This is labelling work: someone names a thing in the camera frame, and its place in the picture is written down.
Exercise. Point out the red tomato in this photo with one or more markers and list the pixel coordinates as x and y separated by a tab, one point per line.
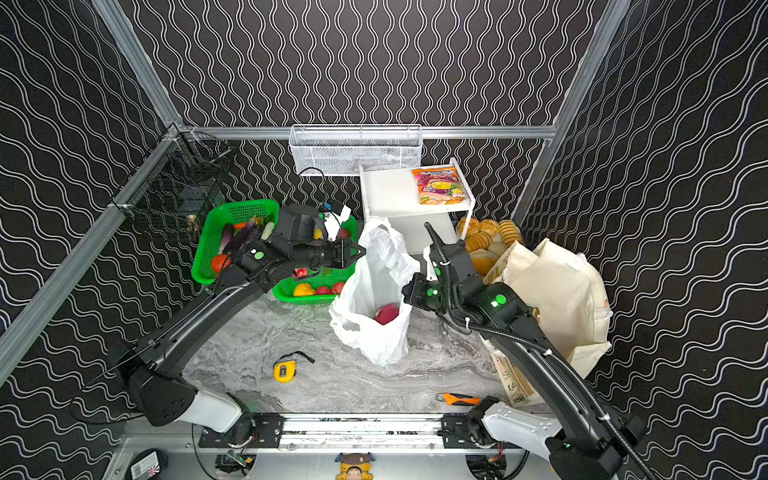
220	262

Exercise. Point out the purple eggplant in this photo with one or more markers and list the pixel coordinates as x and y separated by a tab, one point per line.
226	236

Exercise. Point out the metal base rail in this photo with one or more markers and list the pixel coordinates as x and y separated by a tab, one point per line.
396	433

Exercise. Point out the cartoon figure toy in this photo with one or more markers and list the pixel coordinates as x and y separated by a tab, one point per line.
355	466

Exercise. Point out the black wire basket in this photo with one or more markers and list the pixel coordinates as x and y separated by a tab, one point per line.
171	203

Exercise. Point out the white plastic grocery bag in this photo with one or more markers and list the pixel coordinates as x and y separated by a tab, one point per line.
378	280

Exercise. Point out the left green basket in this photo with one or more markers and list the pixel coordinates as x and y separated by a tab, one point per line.
222	224

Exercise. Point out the white wire basket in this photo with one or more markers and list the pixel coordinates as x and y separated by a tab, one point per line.
346	149

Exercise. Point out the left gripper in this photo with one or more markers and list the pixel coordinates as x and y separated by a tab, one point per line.
347	252

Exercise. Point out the white bread tray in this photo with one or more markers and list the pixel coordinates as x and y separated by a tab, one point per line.
489	234

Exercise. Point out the right green basket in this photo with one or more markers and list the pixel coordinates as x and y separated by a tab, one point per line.
304	286

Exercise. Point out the orange snack bag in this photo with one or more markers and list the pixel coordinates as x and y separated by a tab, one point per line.
440	186

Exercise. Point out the pink dragon fruit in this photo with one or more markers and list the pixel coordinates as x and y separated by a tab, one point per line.
387	314

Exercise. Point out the orange utility knife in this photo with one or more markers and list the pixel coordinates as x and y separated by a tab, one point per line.
455	399

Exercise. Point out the cream canvas tote bag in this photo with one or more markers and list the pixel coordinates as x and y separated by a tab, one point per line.
567	295

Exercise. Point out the white two-tier shelf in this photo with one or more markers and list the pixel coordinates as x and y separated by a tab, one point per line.
393	194

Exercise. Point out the yellow tape measure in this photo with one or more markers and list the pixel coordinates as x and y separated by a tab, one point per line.
284	368

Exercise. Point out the green basket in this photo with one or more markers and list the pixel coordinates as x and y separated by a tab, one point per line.
304	286
222	224

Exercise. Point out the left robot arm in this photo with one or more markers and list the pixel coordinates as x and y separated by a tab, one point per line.
258	257

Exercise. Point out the large round bread loaf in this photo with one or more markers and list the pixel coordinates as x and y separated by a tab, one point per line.
483	260

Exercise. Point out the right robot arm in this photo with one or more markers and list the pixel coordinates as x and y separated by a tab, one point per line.
586	439

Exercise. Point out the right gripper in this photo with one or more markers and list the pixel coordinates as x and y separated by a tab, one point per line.
444	257

